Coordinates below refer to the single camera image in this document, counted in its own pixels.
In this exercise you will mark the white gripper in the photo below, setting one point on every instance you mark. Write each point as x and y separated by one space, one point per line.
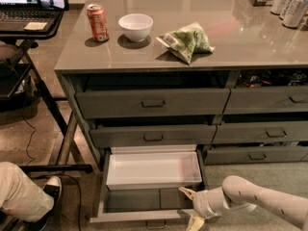
202 203

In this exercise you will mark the grey drawer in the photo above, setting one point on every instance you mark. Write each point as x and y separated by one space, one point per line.
152 135
145 205
137 103
255 155
264 100
262 132

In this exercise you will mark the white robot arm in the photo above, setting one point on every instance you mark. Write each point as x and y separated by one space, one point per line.
237 193

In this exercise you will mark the grey drawer cabinet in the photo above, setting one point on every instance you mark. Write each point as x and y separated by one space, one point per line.
252 50

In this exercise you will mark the white plastic tray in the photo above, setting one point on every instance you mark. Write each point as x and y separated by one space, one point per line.
152 167

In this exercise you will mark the black white sneaker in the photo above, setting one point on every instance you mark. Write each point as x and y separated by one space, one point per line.
45 204

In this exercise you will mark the green chip bag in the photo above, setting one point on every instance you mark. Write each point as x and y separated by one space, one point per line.
186 41

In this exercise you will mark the person leg beige trousers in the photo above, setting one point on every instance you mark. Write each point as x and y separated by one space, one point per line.
17 191

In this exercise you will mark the white ceramic bowl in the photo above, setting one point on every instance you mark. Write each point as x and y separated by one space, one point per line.
136 26

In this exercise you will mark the orange soda can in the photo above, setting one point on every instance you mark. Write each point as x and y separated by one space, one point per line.
98 22

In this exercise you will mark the white can right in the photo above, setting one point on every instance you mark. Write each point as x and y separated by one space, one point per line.
295 13

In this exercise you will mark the yellow sticky note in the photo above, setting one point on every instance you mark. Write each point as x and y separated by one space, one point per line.
35 26

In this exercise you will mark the black smartphone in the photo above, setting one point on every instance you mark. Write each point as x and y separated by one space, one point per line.
58 5

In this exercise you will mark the open laptop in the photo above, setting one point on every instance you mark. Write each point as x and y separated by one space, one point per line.
16 14

